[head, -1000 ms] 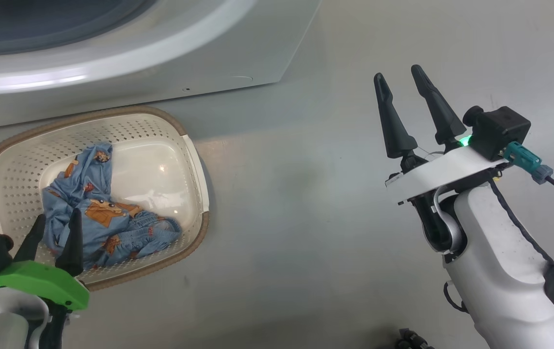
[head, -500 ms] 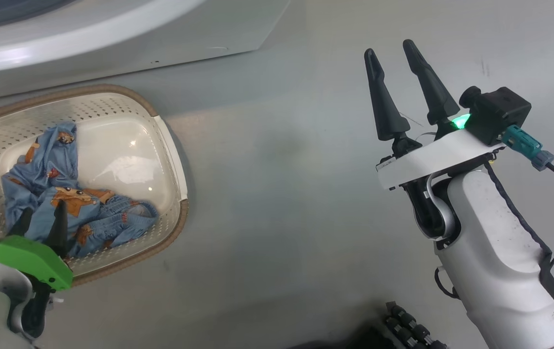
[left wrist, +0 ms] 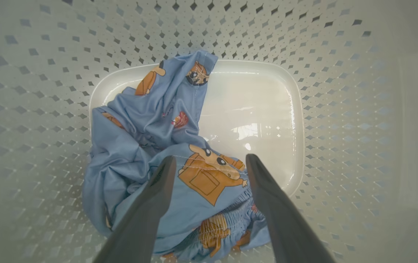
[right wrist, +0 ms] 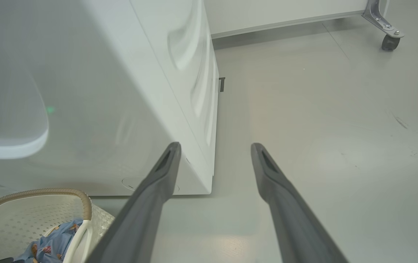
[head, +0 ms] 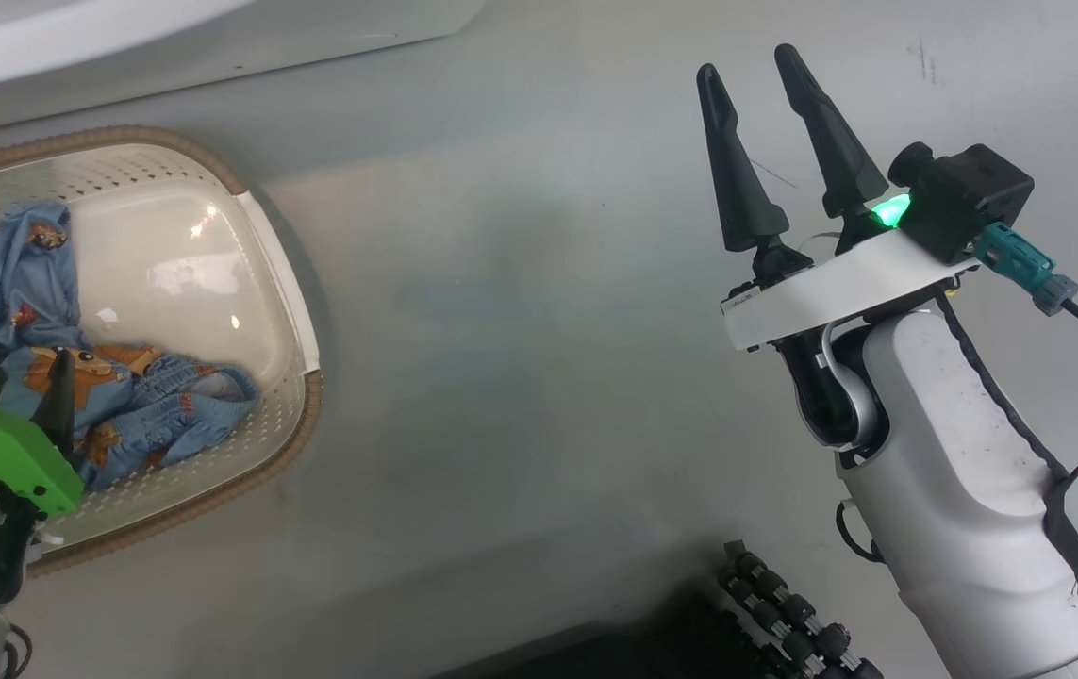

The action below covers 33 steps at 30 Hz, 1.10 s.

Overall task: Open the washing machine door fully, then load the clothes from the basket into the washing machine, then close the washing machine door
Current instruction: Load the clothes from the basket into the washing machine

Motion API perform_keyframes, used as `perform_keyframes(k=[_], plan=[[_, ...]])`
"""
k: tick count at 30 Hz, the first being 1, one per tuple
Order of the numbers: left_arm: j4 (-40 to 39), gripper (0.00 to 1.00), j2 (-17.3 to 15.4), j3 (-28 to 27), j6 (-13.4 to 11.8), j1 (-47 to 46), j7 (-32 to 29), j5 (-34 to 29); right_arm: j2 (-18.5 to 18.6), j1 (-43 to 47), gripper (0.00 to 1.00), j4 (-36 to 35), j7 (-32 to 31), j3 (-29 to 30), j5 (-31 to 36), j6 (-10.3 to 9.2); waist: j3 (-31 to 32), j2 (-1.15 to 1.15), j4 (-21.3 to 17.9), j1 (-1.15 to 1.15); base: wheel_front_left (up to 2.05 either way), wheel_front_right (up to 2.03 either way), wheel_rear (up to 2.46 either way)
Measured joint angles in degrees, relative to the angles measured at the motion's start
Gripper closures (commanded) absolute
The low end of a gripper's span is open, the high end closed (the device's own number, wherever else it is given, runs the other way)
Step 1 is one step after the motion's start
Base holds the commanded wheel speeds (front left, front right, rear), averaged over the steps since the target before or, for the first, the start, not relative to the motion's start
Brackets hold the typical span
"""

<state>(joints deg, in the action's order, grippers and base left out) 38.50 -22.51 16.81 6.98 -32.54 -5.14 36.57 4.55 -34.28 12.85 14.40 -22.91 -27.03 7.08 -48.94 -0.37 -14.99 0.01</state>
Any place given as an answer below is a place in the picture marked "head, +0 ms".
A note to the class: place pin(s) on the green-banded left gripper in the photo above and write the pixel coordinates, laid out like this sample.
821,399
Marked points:
1,448

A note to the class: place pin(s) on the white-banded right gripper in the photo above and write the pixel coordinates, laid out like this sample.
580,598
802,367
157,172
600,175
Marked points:
831,288

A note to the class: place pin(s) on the blue bear-print clothing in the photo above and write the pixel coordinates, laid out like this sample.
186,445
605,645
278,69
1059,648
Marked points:
20,283

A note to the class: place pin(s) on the dark robot base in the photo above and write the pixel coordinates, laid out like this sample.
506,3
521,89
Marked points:
595,651

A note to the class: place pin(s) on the cream perforated laundry basket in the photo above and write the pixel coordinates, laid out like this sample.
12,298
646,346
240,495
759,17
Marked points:
171,283

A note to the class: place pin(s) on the white front-load washing machine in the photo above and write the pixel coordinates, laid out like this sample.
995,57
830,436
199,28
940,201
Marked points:
218,38

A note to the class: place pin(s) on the black roller wheel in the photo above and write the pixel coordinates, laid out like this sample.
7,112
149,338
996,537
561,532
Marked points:
784,613

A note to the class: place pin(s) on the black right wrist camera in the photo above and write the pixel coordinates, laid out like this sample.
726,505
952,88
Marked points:
968,193

